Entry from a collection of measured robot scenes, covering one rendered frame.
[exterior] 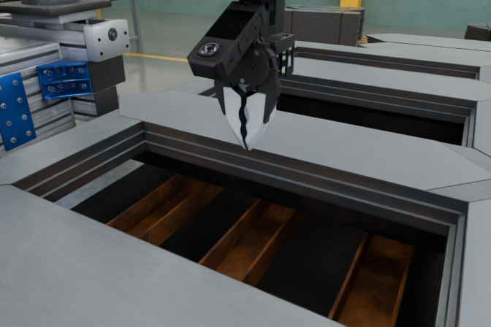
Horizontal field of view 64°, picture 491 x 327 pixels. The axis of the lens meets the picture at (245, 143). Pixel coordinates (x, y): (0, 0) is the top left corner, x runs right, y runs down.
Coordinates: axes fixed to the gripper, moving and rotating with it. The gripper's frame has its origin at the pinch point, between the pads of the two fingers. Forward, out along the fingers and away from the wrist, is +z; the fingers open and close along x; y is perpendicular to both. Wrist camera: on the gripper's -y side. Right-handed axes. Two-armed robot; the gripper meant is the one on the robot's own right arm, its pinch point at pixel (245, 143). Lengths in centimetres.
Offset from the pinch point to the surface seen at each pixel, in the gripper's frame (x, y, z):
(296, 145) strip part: -2.2, 13.6, 5.6
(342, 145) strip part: -8.9, 17.4, 5.6
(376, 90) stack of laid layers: -7, 54, 7
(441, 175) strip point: -24.4, 14.7, 5.6
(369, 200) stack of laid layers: -16.0, 8.5, 9.0
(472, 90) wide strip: -27, 61, 5
